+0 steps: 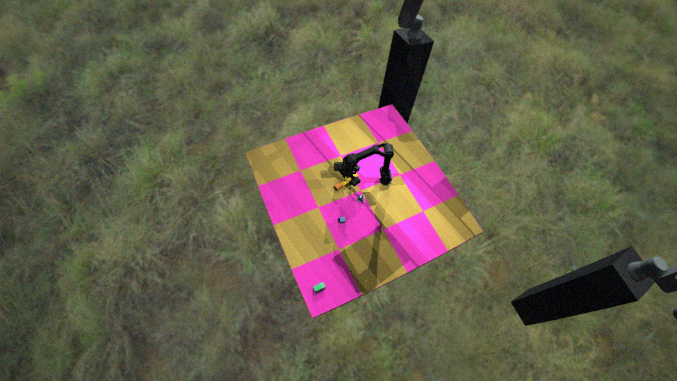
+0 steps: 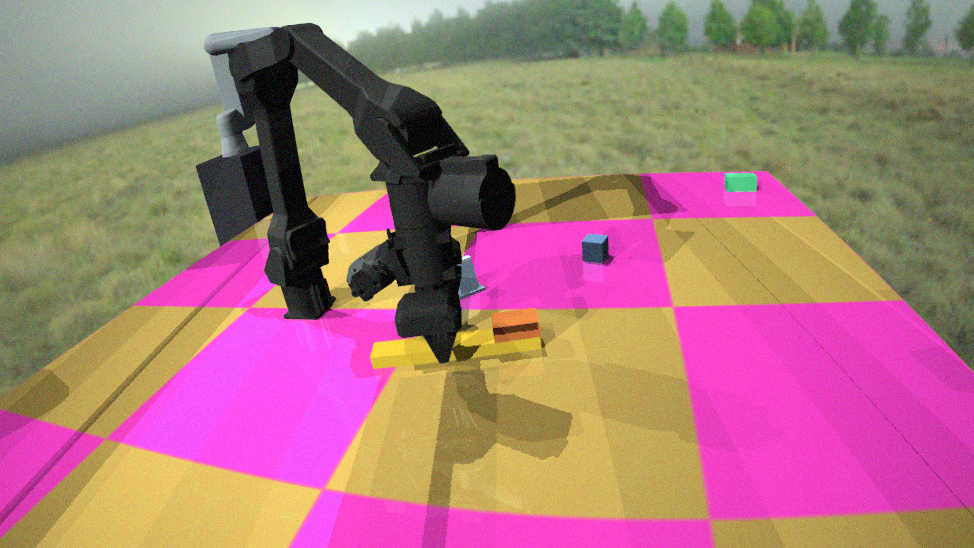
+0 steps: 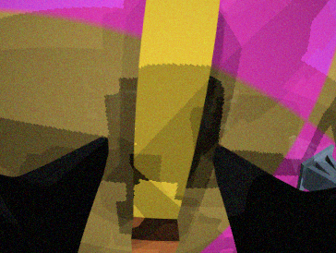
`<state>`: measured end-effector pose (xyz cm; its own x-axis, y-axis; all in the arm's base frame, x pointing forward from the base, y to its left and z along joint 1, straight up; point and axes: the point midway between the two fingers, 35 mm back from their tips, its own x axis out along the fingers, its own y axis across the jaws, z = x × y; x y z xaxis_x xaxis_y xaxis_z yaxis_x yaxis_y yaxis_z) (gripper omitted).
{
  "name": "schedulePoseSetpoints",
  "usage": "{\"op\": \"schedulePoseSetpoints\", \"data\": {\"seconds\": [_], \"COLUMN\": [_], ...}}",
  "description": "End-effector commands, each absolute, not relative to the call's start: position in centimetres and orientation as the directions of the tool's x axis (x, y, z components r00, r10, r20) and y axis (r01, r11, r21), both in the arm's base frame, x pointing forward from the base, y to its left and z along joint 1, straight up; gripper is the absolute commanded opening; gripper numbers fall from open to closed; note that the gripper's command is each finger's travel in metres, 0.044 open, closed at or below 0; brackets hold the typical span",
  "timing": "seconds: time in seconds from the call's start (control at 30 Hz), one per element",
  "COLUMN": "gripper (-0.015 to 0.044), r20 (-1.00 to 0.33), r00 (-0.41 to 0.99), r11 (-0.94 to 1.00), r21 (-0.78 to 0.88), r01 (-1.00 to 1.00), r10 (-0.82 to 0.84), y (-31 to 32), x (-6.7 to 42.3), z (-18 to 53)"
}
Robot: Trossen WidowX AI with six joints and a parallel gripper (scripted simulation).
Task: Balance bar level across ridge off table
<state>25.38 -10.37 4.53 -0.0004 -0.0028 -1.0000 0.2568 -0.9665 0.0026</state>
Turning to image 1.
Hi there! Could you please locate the green block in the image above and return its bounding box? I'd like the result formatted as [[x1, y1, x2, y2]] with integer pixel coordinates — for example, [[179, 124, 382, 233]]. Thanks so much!
[[313, 282, 326, 292]]

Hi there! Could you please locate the yellow bar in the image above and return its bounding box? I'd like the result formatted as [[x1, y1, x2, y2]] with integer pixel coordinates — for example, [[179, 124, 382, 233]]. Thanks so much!
[[334, 173, 359, 191]]

